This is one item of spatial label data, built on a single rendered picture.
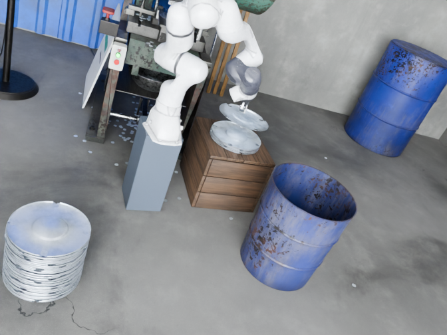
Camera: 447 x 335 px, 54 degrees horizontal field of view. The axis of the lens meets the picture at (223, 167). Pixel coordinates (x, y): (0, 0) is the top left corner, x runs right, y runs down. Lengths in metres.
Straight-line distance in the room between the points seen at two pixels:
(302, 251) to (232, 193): 0.60
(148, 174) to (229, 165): 0.43
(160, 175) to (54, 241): 0.68
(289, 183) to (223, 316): 0.74
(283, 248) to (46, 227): 0.99
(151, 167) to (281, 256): 0.74
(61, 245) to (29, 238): 0.11
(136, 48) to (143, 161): 0.72
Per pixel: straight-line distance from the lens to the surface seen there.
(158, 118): 1.98
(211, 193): 2.36
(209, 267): 2.11
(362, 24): 4.32
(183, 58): 1.90
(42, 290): 1.77
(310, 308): 2.19
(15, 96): 2.99
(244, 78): 1.91
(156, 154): 2.06
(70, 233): 1.73
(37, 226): 1.73
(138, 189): 2.17
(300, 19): 4.09
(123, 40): 2.46
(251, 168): 2.32
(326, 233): 1.95
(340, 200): 2.21
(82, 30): 3.95
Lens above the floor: 1.45
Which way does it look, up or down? 31 degrees down
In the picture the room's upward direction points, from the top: 22 degrees clockwise
